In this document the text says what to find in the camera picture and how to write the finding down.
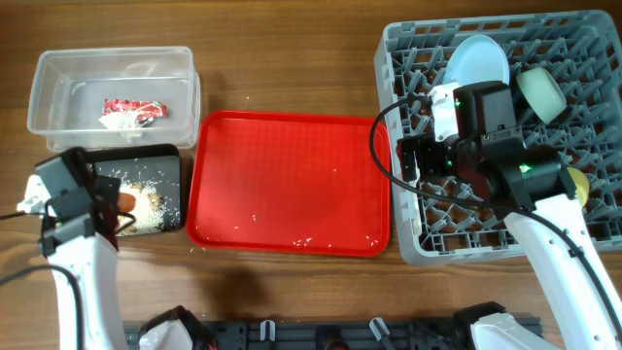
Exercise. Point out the black plastic tray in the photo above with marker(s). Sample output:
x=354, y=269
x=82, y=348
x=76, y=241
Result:
x=68, y=177

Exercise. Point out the red serving tray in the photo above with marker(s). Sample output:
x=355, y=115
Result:
x=290, y=183

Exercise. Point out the clear plastic bin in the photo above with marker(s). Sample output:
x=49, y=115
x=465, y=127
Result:
x=71, y=88

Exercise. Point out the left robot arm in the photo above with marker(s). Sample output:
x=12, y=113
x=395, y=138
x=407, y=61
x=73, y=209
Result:
x=78, y=239

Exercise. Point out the white plastic spoon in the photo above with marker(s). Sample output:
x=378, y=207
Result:
x=416, y=215

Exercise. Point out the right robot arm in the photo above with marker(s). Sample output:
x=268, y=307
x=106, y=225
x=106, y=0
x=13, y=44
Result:
x=532, y=192

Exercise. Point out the light blue plate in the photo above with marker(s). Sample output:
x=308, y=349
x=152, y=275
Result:
x=477, y=59

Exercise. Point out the rice food scraps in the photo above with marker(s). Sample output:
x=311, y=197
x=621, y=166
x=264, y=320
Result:
x=155, y=182

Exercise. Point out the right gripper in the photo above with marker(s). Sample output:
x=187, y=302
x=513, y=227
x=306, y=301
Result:
x=408, y=158

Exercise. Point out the grey dishwasher rack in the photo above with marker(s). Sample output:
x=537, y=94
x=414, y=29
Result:
x=582, y=52

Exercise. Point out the white tissue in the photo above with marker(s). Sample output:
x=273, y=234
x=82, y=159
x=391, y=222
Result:
x=125, y=123

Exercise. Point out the mint green bowl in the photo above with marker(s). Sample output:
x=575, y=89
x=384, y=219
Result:
x=542, y=93

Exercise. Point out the red snack wrapper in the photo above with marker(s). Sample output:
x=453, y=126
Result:
x=145, y=109

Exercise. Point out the yellow plastic cup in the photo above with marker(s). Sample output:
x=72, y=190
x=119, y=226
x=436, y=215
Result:
x=581, y=183

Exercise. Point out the orange carrot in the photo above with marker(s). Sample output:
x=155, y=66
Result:
x=126, y=202

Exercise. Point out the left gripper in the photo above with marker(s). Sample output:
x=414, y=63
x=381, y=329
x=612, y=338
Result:
x=107, y=200

